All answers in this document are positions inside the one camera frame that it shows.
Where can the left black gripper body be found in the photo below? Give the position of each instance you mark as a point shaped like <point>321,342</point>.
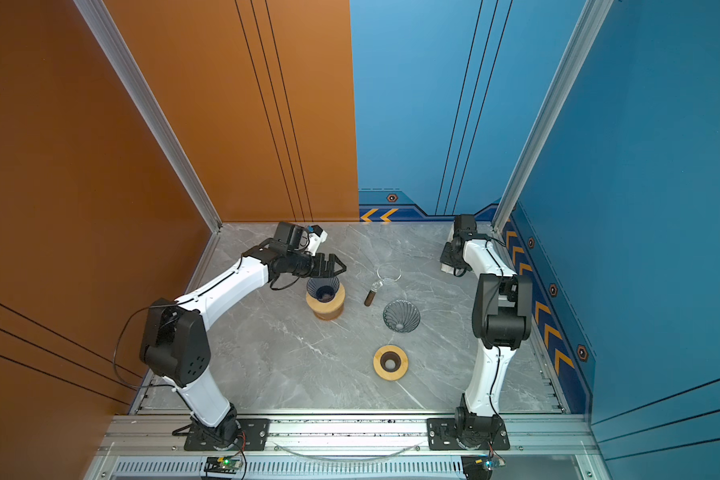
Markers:
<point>305,265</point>

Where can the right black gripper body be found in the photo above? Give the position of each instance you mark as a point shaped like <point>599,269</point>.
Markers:
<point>449,256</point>

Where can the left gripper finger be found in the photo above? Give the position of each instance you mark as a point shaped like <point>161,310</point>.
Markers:
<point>331,260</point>
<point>331,271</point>

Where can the blue glass dripper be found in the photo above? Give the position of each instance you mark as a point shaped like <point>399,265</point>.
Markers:
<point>323,290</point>

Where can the grey glass dripper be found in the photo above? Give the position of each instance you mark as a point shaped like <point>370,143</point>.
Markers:
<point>401,316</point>

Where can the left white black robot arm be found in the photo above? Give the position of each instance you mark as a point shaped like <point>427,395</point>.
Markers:
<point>175,344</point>

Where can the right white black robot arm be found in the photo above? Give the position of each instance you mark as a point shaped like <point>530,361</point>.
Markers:
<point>501,321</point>

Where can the left circuit board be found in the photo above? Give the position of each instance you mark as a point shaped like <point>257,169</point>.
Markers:
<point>223,467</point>

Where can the circuit board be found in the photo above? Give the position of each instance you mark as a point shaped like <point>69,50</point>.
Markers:
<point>223,467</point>
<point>481,467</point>

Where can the right circuit board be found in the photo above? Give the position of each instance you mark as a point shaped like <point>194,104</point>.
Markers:
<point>481,467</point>

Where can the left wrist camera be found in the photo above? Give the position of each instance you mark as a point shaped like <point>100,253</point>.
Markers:
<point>316,236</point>

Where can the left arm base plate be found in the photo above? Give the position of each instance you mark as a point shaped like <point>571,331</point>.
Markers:
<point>249,434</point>

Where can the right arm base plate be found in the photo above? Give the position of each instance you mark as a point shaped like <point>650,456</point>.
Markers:
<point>489,434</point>

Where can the aluminium front rail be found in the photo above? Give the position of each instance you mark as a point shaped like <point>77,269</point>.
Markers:
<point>348,445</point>

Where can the right aluminium corner post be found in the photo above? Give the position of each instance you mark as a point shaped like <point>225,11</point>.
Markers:
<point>584,34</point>

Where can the aluminium corner post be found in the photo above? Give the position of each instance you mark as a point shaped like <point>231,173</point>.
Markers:
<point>104,29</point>
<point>584,34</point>

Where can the left aluminium corner post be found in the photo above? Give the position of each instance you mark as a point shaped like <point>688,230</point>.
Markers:
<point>104,29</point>

